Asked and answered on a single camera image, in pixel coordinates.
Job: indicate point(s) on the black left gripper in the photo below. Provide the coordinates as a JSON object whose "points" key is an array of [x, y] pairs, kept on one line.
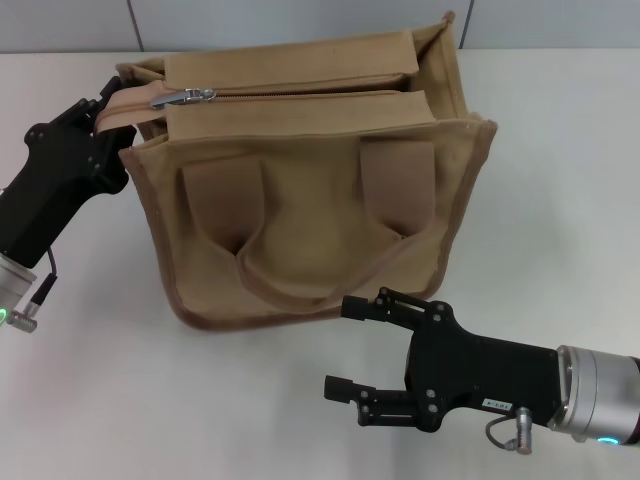
{"points": [[55, 185]]}

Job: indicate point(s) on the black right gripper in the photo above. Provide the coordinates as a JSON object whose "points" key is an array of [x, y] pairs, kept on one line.
{"points": [[475, 365]]}

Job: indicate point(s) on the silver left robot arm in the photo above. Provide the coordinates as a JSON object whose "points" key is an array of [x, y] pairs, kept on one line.
{"points": [[15, 287]]}

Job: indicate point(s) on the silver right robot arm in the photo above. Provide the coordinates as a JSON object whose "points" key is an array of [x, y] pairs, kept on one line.
{"points": [[595, 392]]}

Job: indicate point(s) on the khaki canvas food bag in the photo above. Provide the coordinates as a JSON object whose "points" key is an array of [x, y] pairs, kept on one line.
{"points": [[310, 200]]}

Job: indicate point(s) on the silver metal zipper slider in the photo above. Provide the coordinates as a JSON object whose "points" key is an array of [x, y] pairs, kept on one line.
{"points": [[190, 96]]}

